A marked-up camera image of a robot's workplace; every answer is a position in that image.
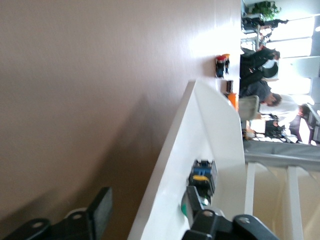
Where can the orange button box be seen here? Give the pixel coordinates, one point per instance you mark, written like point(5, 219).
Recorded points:
point(233, 100)

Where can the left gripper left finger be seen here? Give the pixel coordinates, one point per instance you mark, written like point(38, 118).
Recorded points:
point(100, 212)

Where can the green push button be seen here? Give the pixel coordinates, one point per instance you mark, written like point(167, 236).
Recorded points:
point(202, 172)

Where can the person in black jacket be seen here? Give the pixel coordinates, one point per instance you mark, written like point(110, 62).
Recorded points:
point(252, 67)

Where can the green potted plant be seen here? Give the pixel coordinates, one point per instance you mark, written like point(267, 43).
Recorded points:
point(266, 10)

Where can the yellow push button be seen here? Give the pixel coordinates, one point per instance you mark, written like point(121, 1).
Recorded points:
point(227, 63)

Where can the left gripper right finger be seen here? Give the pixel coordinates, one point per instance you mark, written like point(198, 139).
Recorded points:
point(207, 225)

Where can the black bag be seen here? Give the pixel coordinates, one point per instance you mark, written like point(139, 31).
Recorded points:
point(273, 128)

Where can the grey office chair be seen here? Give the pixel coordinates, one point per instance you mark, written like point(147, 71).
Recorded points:
point(248, 107)

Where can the person in grey top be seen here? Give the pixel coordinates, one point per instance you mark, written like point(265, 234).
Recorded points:
point(257, 90)

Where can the person in white shirt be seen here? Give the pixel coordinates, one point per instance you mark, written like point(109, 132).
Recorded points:
point(287, 107)

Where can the red push button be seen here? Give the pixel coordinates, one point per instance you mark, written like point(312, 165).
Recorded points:
point(220, 67)

